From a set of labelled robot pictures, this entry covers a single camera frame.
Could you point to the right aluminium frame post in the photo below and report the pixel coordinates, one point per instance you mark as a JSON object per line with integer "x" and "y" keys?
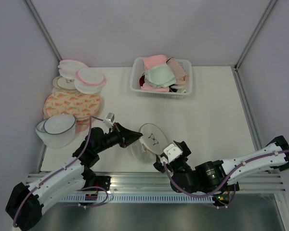
{"x": 263, "y": 19}

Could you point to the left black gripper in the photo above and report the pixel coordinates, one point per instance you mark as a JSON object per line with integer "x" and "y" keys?
{"x": 125, "y": 136}

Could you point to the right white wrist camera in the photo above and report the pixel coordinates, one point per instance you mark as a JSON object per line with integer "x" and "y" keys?
{"x": 170, "y": 153}

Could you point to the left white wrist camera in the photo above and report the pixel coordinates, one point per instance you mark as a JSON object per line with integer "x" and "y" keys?
{"x": 109, "y": 120}

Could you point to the pink trimmed mesh laundry bag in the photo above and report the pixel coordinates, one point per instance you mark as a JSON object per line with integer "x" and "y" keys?
{"x": 89, "y": 81}

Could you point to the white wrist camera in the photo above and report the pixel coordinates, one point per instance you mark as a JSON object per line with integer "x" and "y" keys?
{"x": 170, "y": 153}
{"x": 109, "y": 120}

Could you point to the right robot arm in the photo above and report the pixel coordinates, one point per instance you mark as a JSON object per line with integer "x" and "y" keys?
{"x": 214, "y": 177}

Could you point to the aluminium mounting rail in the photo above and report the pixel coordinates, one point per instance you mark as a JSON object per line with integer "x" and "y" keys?
{"x": 145, "y": 182}

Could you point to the aluminium frame post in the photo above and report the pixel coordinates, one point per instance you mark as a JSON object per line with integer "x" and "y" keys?
{"x": 42, "y": 28}
{"x": 263, "y": 19}

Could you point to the carrot print laundry bag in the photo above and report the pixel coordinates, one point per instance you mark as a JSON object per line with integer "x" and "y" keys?
{"x": 80, "y": 105}

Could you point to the pink trimmed bag at back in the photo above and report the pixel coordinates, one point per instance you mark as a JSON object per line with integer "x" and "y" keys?
{"x": 68, "y": 68}

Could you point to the beige trimmed mesh laundry bag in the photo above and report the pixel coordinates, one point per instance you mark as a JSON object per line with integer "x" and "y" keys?
{"x": 150, "y": 145}

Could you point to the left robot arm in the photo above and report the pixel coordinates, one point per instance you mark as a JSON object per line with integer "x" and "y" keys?
{"x": 28, "y": 202}

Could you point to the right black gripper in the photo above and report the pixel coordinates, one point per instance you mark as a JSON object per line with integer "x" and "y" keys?
{"x": 186, "y": 151}

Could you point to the white slotted cable duct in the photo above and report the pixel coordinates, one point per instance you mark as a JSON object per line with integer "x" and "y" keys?
{"x": 157, "y": 198}

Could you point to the left aluminium frame post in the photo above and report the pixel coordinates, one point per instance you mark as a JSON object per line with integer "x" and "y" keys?
{"x": 42, "y": 28}

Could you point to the beige flat laundry bag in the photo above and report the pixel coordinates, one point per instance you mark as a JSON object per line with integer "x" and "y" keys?
{"x": 60, "y": 82}

